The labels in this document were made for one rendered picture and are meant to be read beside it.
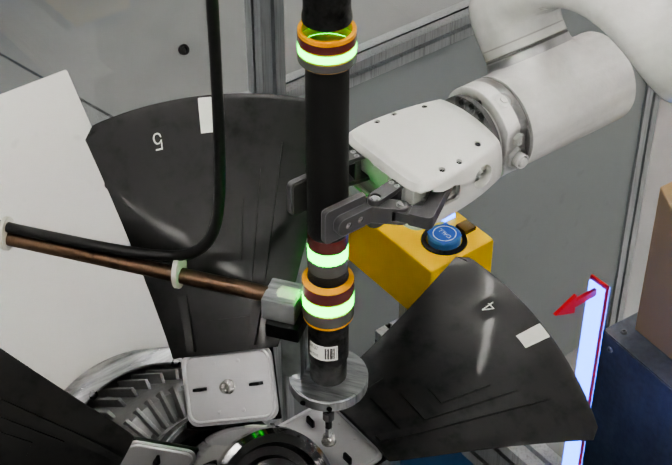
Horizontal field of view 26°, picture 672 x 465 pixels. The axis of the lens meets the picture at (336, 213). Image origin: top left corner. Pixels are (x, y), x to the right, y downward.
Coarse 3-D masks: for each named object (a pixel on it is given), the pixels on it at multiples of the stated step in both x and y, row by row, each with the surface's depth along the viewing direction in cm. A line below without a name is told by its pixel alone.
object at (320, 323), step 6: (306, 312) 121; (348, 312) 121; (306, 318) 122; (312, 318) 121; (318, 318) 121; (336, 318) 120; (342, 318) 121; (348, 318) 121; (312, 324) 121; (318, 324) 121; (324, 324) 121; (330, 324) 121; (336, 324) 121; (342, 324) 121
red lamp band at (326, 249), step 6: (348, 234) 117; (312, 240) 116; (342, 240) 116; (348, 240) 118; (312, 246) 117; (318, 246) 116; (324, 246) 116; (330, 246) 116; (336, 246) 116; (342, 246) 117; (318, 252) 117; (324, 252) 116; (330, 252) 116; (336, 252) 117
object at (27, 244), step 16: (16, 240) 129; (32, 240) 128; (64, 256) 128; (80, 256) 127; (96, 256) 127; (112, 256) 127; (144, 272) 126; (160, 272) 125; (192, 272) 125; (208, 288) 125; (224, 288) 124; (240, 288) 124; (256, 288) 123
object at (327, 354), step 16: (304, 0) 103; (320, 0) 102; (336, 0) 102; (304, 16) 104; (320, 16) 103; (336, 16) 103; (352, 16) 104; (320, 336) 122; (336, 336) 122; (320, 352) 124; (336, 352) 124; (320, 368) 125; (336, 368) 125; (320, 384) 126; (336, 384) 126
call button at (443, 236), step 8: (440, 224) 173; (448, 224) 173; (432, 232) 172; (440, 232) 172; (448, 232) 172; (456, 232) 172; (432, 240) 171; (440, 240) 171; (448, 240) 171; (456, 240) 171; (440, 248) 171; (448, 248) 171
